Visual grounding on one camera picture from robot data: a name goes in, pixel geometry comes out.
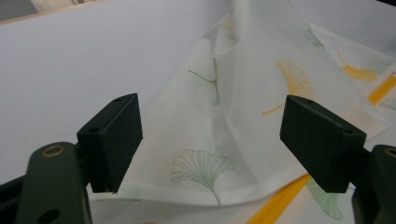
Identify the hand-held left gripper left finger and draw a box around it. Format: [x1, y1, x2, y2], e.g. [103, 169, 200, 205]
[76, 92, 144, 194]

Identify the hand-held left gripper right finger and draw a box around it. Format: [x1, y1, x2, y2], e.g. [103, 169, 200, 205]
[279, 94, 368, 194]

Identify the white leaf-print cloth yellow stripe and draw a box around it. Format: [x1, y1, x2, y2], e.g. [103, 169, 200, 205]
[88, 0, 396, 224]

